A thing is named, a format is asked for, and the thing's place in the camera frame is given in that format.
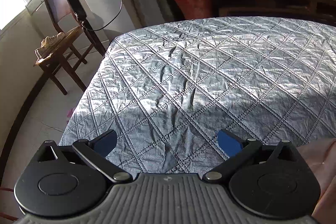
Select pink garment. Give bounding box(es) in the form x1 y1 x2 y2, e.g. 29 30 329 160
297 138 336 223

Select wooden chair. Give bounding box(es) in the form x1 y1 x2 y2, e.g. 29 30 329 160
35 0 94 95

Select grey quilted table cover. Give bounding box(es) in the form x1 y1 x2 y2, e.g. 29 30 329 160
60 16 335 175

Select beige shoes on chair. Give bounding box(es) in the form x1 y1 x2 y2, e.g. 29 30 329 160
35 32 66 59

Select red plant pot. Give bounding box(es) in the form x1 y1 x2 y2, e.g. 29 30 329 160
175 0 213 20

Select wooden TV bench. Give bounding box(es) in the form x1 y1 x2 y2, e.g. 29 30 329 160
218 0 335 26

